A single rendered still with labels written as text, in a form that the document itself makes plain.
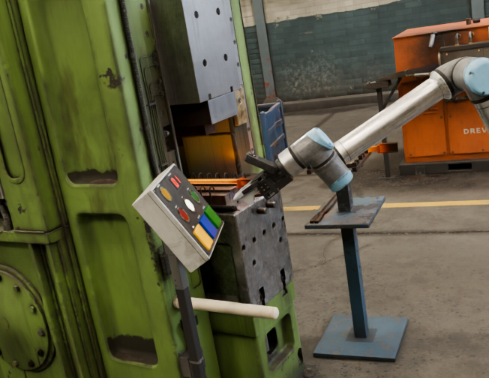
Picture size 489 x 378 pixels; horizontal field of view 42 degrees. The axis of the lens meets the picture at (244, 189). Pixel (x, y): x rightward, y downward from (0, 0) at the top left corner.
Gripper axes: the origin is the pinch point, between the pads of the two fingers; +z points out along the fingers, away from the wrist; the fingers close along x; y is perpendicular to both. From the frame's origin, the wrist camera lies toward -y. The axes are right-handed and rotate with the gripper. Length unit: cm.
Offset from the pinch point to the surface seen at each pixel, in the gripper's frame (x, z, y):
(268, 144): 411, 56, 45
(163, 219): -27.0, 14.2, -12.0
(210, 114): 35.4, -3.4, -25.8
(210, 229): -11.3, 10.4, 1.9
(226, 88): 48, -12, -30
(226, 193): 37.6, 12.6, 3.1
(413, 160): 381, -46, 135
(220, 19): 52, -27, -52
